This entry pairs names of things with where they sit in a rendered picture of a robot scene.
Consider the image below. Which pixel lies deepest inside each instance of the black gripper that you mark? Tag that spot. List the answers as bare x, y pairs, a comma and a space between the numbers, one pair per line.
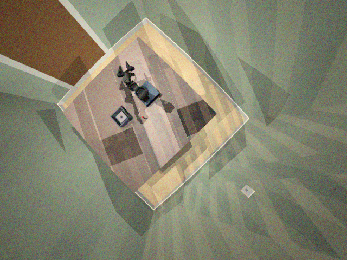
120, 73

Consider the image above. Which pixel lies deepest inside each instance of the white square plate with hole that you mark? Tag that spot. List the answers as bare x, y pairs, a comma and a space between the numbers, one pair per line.
122, 116

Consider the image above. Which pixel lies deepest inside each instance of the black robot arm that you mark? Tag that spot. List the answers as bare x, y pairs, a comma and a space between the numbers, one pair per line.
142, 94

